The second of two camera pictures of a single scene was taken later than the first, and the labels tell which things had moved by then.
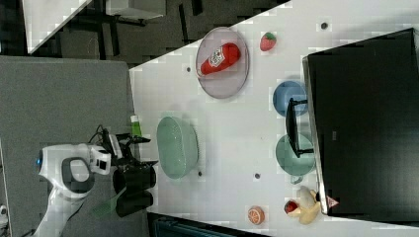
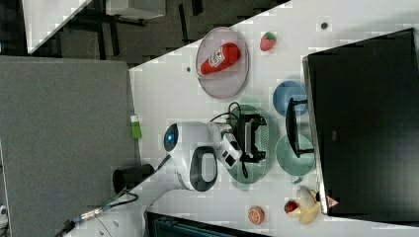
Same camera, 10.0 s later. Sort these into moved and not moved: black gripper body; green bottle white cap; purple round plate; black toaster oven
Moved: black gripper body
Not moved: black toaster oven; purple round plate; green bottle white cap
